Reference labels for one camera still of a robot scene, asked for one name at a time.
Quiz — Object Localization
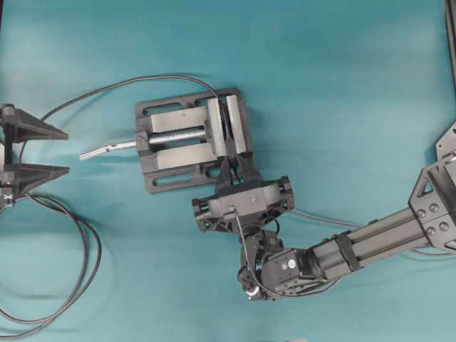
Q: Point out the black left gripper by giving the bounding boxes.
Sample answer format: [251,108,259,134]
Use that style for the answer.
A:
[1,104,70,212]

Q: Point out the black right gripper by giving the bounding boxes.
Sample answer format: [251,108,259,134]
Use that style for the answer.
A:
[192,153,294,234]

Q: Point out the black USB cable silver plug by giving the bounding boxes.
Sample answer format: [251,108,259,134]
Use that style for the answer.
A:
[0,156,361,324]

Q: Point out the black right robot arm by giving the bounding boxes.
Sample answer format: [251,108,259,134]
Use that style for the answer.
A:
[192,128,455,301]

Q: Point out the black metal bench vise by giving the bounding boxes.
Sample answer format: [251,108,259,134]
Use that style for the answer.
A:
[135,88,252,193]

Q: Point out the black camera cable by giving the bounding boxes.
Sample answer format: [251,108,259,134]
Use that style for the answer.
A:
[229,206,263,296]

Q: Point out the silver vise screw handle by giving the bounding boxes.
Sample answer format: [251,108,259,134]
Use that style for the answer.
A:
[79,141,136,160]

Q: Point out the black frame rail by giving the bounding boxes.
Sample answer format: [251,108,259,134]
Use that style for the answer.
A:
[444,0,456,83]

